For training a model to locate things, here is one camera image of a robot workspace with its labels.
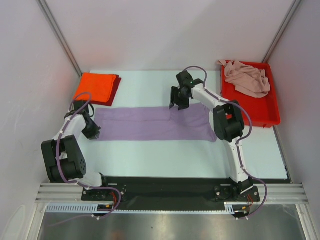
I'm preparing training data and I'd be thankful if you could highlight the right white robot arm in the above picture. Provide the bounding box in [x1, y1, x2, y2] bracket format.
[169, 70, 254, 201]

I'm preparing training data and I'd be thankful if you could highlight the right aluminium corner post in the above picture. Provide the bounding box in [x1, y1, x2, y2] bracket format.
[262, 0, 304, 64]

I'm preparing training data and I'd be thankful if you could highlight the red plastic bin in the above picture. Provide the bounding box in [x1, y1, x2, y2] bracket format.
[221, 61, 281, 128]

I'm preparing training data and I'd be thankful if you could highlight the white slotted cable duct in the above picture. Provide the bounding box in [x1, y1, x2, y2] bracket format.
[45, 203, 249, 216]

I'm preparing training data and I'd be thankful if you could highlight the purple t-shirt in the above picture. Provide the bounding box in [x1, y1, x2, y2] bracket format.
[94, 103, 217, 143]

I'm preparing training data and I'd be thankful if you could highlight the crumpled pink t-shirt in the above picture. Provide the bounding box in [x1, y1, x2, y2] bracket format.
[216, 60, 271, 99]

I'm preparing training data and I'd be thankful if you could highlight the aluminium frame rail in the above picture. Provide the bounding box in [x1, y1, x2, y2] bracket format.
[36, 183, 309, 205]

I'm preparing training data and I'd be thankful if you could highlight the folded orange t-shirt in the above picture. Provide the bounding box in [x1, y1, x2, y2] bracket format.
[72, 72, 118, 103]

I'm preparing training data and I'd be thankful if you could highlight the left aluminium corner post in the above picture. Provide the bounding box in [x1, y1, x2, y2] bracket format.
[36, 0, 83, 77]

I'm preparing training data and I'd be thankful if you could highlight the folded dark red t-shirt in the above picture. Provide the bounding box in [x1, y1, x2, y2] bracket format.
[72, 74, 122, 108]

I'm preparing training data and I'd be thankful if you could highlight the aluminium corner post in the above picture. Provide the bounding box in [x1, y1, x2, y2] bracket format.
[36, 0, 83, 77]
[262, 0, 304, 64]

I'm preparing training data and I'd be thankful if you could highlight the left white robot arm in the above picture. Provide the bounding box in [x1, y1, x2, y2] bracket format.
[41, 100, 110, 200]

